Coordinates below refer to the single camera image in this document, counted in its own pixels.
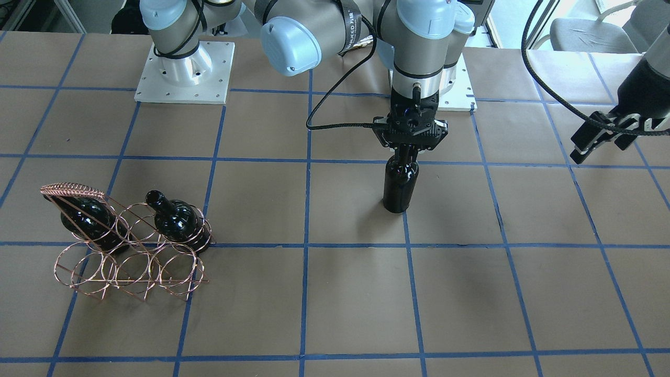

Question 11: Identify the black gripper body with bottle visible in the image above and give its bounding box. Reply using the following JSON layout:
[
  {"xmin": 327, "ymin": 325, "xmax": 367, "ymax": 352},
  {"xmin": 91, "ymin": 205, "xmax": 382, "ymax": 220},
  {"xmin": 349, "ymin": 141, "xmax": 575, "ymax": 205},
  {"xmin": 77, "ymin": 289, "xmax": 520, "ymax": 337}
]
[{"xmin": 373, "ymin": 88, "xmax": 448, "ymax": 150}]

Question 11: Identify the black gripper body idle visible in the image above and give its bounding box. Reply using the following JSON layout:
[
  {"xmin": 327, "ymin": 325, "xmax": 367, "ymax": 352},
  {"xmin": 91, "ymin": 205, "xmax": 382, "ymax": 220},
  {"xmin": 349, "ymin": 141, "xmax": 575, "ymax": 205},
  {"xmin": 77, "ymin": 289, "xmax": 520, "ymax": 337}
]
[{"xmin": 570, "ymin": 58, "xmax": 669, "ymax": 164}]

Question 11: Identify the black wine bottle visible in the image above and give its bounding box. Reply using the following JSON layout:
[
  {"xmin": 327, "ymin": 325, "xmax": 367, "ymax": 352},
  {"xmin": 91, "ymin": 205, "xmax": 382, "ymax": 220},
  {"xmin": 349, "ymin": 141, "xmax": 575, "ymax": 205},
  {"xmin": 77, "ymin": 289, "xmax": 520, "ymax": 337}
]
[
  {"xmin": 383, "ymin": 149, "xmax": 419, "ymax": 213},
  {"xmin": 144, "ymin": 190, "xmax": 211, "ymax": 254}
]

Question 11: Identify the black wine bottle far slot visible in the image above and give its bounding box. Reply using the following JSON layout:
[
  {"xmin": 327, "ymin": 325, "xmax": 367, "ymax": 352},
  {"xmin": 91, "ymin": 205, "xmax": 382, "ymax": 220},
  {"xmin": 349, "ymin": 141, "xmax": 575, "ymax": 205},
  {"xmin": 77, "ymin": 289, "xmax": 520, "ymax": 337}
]
[{"xmin": 52, "ymin": 196, "xmax": 129, "ymax": 253}]

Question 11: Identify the grey office chair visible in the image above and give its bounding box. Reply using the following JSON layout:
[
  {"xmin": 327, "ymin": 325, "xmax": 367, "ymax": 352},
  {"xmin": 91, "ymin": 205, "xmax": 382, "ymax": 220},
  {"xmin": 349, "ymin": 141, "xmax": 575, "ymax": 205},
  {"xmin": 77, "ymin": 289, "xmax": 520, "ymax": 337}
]
[{"xmin": 531, "ymin": 1, "xmax": 669, "ymax": 53}]

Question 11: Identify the brown paper table cover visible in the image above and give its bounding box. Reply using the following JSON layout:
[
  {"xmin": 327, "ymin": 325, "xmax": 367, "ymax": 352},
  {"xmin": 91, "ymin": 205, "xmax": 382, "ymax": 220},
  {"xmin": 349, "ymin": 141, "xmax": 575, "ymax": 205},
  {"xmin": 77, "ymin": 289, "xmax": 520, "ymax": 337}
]
[{"xmin": 2, "ymin": 32, "xmax": 668, "ymax": 376}]

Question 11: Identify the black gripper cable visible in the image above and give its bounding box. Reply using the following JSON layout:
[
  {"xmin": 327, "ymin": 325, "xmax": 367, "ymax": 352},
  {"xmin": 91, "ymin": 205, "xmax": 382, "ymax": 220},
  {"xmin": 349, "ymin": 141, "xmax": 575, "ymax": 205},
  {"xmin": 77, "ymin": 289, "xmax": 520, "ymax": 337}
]
[{"xmin": 306, "ymin": 16, "xmax": 398, "ymax": 131}]

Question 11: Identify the copper wire wine basket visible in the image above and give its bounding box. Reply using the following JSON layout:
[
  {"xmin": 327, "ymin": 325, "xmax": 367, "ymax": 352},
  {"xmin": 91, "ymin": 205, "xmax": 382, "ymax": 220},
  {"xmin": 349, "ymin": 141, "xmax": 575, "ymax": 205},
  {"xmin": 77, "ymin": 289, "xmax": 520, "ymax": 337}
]
[{"xmin": 40, "ymin": 182, "xmax": 214, "ymax": 301}]

